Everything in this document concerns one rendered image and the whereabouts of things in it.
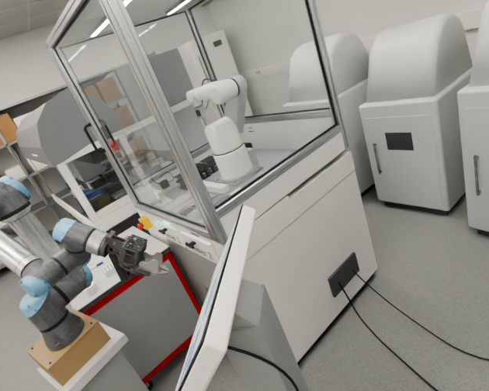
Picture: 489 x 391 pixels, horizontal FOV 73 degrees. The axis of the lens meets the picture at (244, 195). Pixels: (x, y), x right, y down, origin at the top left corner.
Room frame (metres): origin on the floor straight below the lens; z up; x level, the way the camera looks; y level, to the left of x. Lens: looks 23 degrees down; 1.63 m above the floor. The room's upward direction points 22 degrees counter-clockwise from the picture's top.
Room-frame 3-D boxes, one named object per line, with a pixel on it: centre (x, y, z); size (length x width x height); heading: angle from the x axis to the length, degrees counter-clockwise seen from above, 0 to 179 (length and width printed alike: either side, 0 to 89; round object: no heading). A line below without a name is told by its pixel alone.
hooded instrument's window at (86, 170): (3.30, 1.07, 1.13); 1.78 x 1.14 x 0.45; 32
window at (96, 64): (1.65, 0.41, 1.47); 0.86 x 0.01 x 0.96; 32
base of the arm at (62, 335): (1.13, 0.88, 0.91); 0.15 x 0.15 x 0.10
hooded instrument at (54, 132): (3.32, 1.06, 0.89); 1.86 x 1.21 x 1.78; 32
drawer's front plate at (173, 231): (1.67, 0.46, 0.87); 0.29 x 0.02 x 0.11; 32
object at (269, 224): (1.89, 0.03, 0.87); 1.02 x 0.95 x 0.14; 32
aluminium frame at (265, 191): (1.89, 0.03, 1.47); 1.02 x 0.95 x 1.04; 32
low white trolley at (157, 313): (1.86, 0.93, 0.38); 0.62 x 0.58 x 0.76; 32
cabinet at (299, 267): (1.88, 0.02, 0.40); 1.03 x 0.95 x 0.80; 32
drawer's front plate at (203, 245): (1.40, 0.29, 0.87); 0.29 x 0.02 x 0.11; 32
